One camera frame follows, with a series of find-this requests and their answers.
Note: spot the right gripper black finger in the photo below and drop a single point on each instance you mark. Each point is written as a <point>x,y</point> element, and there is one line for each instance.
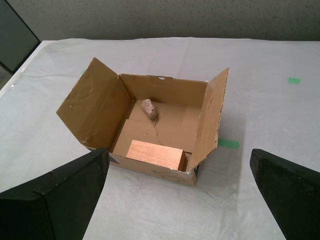
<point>295,200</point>
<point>62,205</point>

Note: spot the brown cardboard box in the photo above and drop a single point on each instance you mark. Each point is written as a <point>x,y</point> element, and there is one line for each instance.
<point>95,105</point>

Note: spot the light wooden block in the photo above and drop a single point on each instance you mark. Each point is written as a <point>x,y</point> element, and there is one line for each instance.
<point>155,153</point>

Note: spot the pinkish speckled granite rock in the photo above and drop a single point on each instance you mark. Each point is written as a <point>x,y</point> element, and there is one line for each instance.
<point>150,108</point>

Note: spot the green tape strip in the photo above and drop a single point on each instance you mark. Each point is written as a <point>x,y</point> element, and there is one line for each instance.
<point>228,143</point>

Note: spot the small green tape piece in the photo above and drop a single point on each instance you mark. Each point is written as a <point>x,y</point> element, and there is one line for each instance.
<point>83,72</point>
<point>294,80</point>

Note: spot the dark glass partition panel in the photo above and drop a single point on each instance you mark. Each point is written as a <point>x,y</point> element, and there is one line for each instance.
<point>15,37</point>

